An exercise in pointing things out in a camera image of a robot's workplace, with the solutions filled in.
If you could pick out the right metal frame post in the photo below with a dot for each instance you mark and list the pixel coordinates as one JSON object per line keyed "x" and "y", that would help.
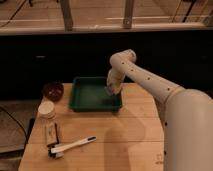
{"x": 128, "y": 14}

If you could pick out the green plastic tray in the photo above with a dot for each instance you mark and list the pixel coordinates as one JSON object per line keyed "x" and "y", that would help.
{"x": 88, "y": 94}

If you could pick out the dark red bowl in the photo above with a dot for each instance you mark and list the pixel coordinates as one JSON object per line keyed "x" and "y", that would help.
{"x": 53, "y": 91}

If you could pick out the left metal frame post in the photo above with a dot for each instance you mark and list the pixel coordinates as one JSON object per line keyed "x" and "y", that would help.
{"x": 67, "y": 15}

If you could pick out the white dish brush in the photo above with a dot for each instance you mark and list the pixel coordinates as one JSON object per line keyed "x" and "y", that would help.
{"x": 58, "y": 150}

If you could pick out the white lidded jar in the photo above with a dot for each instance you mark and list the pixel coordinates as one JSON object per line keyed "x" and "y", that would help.
{"x": 46, "y": 110}

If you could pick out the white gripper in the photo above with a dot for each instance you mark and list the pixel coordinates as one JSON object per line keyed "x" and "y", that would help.
{"x": 114, "y": 82}

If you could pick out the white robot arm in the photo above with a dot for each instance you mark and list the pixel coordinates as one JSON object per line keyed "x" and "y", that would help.
{"x": 188, "y": 123}

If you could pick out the metal frame post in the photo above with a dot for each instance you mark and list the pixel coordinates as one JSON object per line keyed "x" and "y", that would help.
{"x": 67, "y": 15}
{"x": 128, "y": 14}

